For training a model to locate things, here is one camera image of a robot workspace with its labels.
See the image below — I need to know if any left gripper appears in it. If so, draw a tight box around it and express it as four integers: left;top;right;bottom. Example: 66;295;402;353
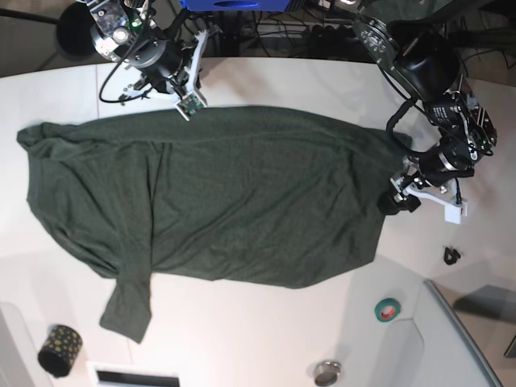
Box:
378;139;474;216

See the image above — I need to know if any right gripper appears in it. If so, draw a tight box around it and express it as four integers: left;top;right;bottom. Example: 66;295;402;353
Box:
123;38;204;99

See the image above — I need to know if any dark green t-shirt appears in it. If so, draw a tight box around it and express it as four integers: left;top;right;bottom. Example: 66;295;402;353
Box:
17;106;402;342

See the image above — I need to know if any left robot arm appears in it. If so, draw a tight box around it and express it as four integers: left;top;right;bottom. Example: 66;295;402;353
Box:
353;15;497;224

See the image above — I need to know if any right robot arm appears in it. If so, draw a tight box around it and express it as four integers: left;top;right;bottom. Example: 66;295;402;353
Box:
85;1;209;106

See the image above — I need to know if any blue box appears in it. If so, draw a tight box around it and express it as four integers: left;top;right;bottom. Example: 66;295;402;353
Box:
179;0;289;12

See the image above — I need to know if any small black clip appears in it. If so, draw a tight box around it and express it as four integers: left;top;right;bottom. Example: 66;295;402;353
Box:
443;246;462;266

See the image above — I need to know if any black round stand base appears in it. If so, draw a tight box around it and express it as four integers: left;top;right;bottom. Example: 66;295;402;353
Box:
54;2;96;61

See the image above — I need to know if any green tape roll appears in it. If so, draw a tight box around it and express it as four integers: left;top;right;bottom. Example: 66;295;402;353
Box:
374;298;402;323

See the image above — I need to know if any white power strip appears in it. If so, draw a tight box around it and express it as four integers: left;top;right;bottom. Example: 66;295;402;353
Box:
257;23;356;41

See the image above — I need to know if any round metal tin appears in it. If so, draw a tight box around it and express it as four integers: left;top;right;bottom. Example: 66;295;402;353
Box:
312;360;342;387

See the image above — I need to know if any black gold dotted cup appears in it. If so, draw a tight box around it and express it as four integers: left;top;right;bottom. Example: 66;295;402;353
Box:
37;325;83;378

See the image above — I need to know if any white slotted tray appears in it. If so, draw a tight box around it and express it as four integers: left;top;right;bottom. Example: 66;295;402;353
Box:
86;361;181;387

